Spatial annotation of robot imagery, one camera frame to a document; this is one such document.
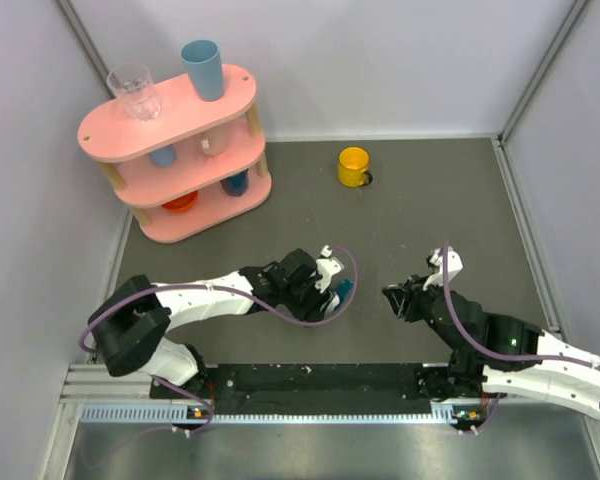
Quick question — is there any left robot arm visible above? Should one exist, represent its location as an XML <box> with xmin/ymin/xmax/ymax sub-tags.
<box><xmin>88</xmin><ymin>248</ymin><xmax>344</xmax><ymax>397</ymax></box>

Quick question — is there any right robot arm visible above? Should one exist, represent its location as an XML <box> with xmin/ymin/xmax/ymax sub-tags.
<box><xmin>382</xmin><ymin>275</ymin><xmax>600</xmax><ymax>420</ymax></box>

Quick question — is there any orange plastic bowl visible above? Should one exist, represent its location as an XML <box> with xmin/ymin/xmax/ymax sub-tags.
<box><xmin>161</xmin><ymin>191</ymin><xmax>199</xmax><ymax>214</ymax></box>

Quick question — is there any teal pill organizer box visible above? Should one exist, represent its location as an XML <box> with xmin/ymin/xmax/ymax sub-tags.
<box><xmin>334</xmin><ymin>279</ymin><xmax>355</xmax><ymax>304</ymax></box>

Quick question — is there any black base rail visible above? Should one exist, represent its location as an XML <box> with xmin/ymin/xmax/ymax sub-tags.
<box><xmin>149</xmin><ymin>363</ymin><xmax>456</xmax><ymax>416</ymax></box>

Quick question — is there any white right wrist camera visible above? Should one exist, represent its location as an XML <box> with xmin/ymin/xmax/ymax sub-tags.
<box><xmin>423</xmin><ymin>247</ymin><xmax>463</xmax><ymax>290</ymax></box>

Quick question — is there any white pill bottle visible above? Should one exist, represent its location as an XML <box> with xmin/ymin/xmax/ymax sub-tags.
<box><xmin>324</xmin><ymin>294</ymin><xmax>341</xmax><ymax>316</ymax></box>

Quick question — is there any yellow mug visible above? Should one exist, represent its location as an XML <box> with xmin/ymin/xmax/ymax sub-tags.
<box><xmin>338</xmin><ymin>146</ymin><xmax>373</xmax><ymax>188</ymax></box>

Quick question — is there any small light blue cup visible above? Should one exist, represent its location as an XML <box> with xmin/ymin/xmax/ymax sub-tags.
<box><xmin>148</xmin><ymin>145</ymin><xmax>177</xmax><ymax>168</ymax></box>

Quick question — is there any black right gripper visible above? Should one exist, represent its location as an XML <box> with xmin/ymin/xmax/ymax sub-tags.
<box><xmin>384</xmin><ymin>271</ymin><xmax>466</xmax><ymax>354</ymax></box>

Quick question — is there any pink three-tier wooden shelf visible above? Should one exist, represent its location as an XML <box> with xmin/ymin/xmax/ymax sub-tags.
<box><xmin>77</xmin><ymin>64</ymin><xmax>272</xmax><ymax>244</ymax></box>

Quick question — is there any dark blue faceted cup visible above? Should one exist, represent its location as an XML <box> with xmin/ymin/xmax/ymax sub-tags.
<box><xmin>221</xmin><ymin>170</ymin><xmax>249</xmax><ymax>197</ymax></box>

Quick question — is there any light blue plastic tumbler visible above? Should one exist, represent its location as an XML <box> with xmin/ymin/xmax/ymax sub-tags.
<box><xmin>180</xmin><ymin>40</ymin><xmax>224</xmax><ymax>102</ymax></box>

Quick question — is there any clear drinking glass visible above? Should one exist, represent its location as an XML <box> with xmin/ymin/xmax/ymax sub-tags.
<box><xmin>107</xmin><ymin>63</ymin><xmax>161</xmax><ymax>121</ymax></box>

